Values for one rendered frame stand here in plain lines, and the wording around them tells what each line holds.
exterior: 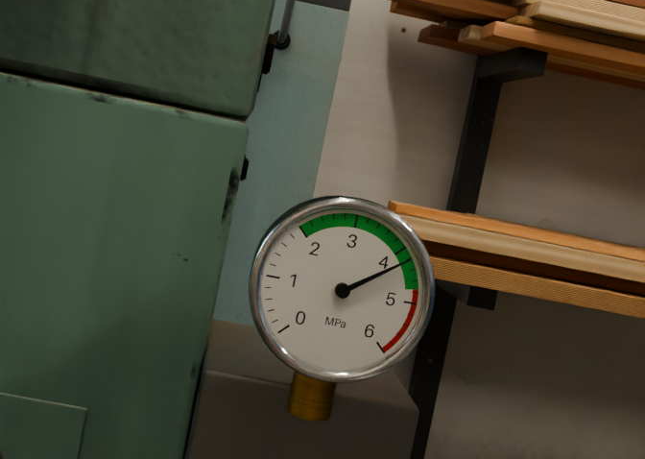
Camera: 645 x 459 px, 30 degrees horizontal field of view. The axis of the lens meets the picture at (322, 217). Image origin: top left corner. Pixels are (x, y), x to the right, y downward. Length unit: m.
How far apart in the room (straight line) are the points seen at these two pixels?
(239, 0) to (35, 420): 0.18
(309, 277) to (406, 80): 2.53
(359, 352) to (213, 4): 0.15
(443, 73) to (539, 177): 0.35
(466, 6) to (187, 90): 2.12
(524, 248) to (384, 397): 2.05
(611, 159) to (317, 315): 2.65
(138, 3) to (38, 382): 0.15
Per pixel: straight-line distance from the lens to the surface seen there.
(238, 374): 0.44
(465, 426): 3.04
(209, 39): 0.46
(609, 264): 2.54
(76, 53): 0.47
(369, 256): 0.40
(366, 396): 0.44
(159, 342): 0.47
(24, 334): 0.48
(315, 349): 0.41
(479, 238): 2.47
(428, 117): 2.93
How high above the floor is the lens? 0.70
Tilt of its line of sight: 3 degrees down
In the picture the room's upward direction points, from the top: 11 degrees clockwise
